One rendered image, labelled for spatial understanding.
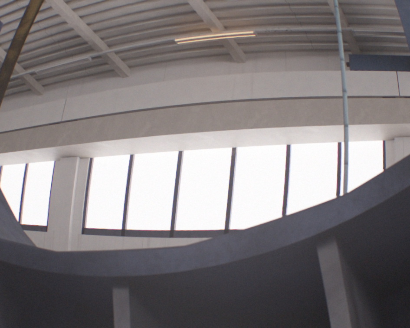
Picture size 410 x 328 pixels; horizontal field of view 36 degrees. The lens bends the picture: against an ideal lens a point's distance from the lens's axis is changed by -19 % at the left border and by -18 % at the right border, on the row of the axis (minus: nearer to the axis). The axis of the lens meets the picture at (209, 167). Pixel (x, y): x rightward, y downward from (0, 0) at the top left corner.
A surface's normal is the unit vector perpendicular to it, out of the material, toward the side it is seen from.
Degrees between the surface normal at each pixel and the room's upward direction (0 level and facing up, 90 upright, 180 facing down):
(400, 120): 90
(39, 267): 90
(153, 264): 90
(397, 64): 90
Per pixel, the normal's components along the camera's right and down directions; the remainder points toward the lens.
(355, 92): -0.36, -0.36
